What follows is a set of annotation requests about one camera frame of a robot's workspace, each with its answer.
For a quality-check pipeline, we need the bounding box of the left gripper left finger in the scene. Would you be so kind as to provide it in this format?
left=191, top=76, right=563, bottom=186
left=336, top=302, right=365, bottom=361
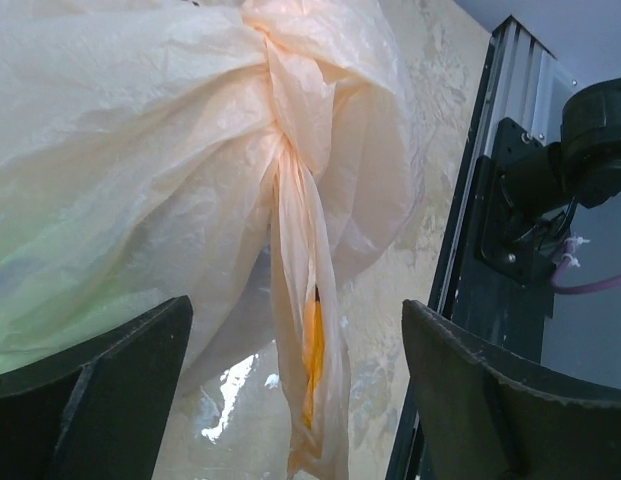
left=0, top=297, right=193, bottom=480

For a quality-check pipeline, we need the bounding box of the green watermelon ball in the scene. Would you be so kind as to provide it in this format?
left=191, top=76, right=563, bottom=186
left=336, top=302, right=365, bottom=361
left=0, top=202, right=147, bottom=330

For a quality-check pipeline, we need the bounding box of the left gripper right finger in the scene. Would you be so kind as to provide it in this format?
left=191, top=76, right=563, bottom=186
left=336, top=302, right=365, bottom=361
left=402, top=300, right=621, bottom=479

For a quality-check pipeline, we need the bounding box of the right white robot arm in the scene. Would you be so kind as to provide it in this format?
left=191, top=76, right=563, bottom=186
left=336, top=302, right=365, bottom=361
left=499, top=78, right=621, bottom=244

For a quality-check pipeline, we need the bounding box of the black base mount frame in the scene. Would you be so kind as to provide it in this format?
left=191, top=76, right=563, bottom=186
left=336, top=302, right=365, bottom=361
left=385, top=117, right=554, bottom=479

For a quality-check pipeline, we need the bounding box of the orange banana print plastic bag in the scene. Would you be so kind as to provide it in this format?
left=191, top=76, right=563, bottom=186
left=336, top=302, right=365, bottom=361
left=0, top=1, right=422, bottom=479

